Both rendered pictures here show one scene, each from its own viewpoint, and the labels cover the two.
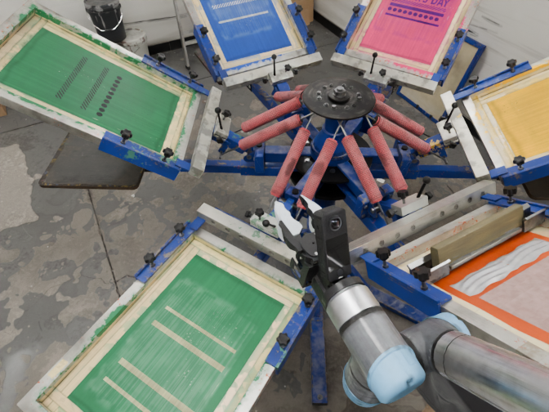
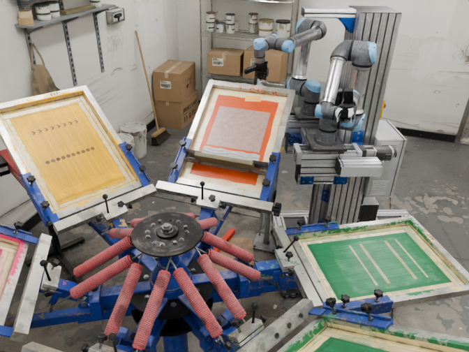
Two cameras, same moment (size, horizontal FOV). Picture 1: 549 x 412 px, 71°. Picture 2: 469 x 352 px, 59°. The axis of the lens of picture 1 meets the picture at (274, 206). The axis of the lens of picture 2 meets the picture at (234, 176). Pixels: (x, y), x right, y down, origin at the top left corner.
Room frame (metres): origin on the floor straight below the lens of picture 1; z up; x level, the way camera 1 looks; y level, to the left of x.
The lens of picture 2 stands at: (2.14, 0.91, 2.42)
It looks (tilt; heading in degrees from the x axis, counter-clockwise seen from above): 31 degrees down; 225
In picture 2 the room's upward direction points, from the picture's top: 1 degrees clockwise
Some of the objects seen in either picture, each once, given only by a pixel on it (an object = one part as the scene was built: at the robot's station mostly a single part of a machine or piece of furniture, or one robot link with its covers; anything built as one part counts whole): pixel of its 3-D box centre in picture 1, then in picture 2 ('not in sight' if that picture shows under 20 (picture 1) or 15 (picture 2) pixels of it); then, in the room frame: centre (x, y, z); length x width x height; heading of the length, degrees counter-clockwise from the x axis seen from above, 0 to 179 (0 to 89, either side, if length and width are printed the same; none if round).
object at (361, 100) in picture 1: (323, 199); (174, 331); (1.36, -0.26, 0.67); 0.39 x 0.39 x 1.35
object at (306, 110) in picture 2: not in sight; (310, 105); (-0.32, -0.75, 1.31); 0.15 x 0.15 x 0.10
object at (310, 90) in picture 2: not in sight; (311, 90); (-0.32, -0.76, 1.42); 0.13 x 0.12 x 0.14; 88
